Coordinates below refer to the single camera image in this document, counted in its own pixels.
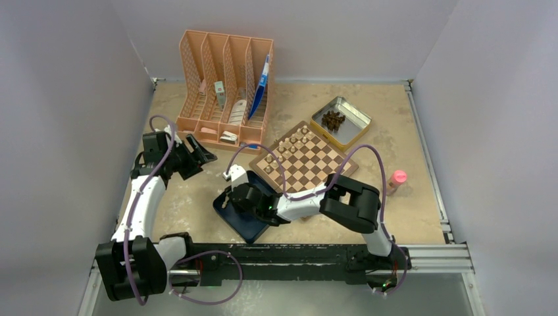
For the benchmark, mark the yellow metal tin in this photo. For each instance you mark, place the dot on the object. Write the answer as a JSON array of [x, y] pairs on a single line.
[[356, 124]]

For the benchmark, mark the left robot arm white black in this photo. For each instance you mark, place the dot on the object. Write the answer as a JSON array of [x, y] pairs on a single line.
[[131, 265]]

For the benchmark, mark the wooden chess board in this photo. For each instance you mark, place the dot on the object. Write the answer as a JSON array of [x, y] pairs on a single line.
[[303, 170]]

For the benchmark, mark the dark blue tray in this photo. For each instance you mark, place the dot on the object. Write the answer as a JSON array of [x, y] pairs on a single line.
[[244, 224]]

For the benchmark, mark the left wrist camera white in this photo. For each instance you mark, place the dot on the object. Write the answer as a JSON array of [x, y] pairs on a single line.
[[169, 130]]

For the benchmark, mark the pile of dark chess pieces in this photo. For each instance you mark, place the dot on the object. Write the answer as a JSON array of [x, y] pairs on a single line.
[[332, 120]]

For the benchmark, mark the pink plastic desk organizer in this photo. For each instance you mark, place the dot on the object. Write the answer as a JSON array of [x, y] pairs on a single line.
[[236, 60]]

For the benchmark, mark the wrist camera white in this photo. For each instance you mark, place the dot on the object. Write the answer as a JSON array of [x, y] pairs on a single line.
[[169, 130], [237, 175]]

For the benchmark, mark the green white small box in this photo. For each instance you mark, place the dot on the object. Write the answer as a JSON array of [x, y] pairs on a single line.
[[220, 94]]

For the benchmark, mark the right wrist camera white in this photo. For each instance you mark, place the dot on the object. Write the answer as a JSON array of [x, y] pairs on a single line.
[[237, 175]]

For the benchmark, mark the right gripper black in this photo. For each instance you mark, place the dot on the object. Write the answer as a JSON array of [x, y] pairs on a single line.
[[238, 207]]

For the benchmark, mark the white stapler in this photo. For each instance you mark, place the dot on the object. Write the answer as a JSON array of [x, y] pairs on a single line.
[[229, 138]]

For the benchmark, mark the pink eraser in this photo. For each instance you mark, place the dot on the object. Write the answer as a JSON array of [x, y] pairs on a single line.
[[208, 130]]

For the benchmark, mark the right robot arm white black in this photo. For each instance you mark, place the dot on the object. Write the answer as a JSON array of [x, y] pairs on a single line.
[[348, 202]]

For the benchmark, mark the blue folder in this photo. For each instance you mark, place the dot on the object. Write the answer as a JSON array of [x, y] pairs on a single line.
[[261, 87]]

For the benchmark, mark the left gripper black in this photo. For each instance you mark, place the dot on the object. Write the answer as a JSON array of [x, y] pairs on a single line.
[[193, 166]]

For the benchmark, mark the pink capped small bottle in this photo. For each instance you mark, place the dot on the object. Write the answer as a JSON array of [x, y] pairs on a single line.
[[398, 178]]

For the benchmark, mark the white labelled tube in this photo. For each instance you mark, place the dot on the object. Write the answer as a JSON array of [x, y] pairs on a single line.
[[237, 112]]

